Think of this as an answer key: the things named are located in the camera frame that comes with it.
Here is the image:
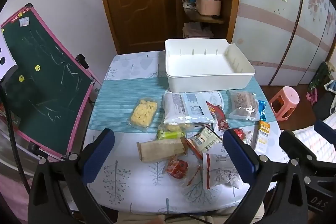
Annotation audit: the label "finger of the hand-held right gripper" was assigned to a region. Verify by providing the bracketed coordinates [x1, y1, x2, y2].
[314, 119, 336, 140]
[279, 130, 328, 163]

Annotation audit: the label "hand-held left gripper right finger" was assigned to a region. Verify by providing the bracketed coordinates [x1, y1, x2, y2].
[223, 129, 315, 224]

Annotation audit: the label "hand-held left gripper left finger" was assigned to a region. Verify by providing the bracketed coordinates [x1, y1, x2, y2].
[28, 128, 116, 224]

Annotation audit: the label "red round snack packet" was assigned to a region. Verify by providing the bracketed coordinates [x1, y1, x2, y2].
[165, 154, 189, 180]

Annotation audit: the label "white plastic bin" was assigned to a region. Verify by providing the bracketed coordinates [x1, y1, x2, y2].
[164, 38, 256, 92]

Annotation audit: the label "checkered blanket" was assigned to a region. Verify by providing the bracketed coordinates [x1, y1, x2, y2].
[290, 109, 336, 164]

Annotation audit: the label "red clear nut bar packet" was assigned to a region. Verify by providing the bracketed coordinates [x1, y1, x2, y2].
[234, 128, 254, 146]

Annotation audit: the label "white red striped packet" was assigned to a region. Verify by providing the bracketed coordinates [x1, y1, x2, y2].
[202, 153, 242, 190]

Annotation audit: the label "orange white oat packet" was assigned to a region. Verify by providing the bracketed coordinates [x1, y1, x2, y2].
[254, 120, 273, 153]

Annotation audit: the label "pink toy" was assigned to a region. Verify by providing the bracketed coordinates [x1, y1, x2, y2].
[306, 91, 318, 106]

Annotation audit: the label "small white orange packet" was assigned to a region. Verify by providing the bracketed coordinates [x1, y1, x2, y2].
[187, 127, 223, 160]

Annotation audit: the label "dark red snowflake packet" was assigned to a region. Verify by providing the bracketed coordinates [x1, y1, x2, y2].
[205, 101, 230, 131]

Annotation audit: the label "pink plastic stool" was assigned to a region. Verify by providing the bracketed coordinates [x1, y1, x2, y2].
[269, 86, 300, 122]

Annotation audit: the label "blue candy wrapper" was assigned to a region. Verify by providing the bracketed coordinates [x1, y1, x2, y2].
[258, 100, 267, 121]

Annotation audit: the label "clear red print packet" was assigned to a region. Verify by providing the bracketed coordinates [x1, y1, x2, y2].
[181, 164, 204, 188]

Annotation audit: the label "teal striped table runner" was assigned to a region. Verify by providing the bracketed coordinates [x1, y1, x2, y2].
[88, 76, 277, 132]

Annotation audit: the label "clear brown pastry packet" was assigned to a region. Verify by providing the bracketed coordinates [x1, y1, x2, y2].
[228, 90, 260, 121]

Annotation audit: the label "green bag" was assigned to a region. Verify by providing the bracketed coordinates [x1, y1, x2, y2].
[307, 61, 334, 93]

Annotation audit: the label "yellow puffs clear packet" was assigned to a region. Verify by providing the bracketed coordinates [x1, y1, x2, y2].
[128, 98, 158, 131]

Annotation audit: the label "brown paper snack packet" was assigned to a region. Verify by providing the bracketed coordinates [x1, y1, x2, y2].
[136, 136, 188, 163]

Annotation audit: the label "clear blue white packet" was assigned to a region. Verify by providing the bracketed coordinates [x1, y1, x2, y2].
[182, 92, 214, 125]

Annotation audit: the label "beige pastry clear packet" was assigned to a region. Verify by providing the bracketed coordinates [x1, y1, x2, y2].
[163, 122, 196, 133]

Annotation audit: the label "green snack packet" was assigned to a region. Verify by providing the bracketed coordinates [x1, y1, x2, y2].
[157, 127, 185, 140]

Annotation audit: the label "large white snack packet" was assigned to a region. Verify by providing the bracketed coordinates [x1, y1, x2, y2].
[162, 93, 190, 125]

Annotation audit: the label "black chalkboard knob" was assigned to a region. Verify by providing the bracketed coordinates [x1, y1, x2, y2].
[76, 54, 89, 69]

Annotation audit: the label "floral wardrobe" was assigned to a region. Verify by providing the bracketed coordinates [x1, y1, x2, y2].
[232, 0, 336, 85]

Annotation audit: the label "folded pink cloth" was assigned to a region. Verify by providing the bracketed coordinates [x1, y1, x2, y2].
[182, 22, 214, 38]

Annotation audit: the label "white paper black dots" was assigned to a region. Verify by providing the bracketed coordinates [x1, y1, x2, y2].
[0, 35, 17, 77]

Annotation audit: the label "brown wooden door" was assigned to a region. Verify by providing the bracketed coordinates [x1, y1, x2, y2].
[94, 0, 181, 54]

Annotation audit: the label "green chalkboard pink frame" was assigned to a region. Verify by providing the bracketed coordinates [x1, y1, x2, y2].
[0, 3, 96, 161]

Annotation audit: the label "black cable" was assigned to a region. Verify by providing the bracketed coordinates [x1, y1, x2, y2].
[0, 80, 30, 193]

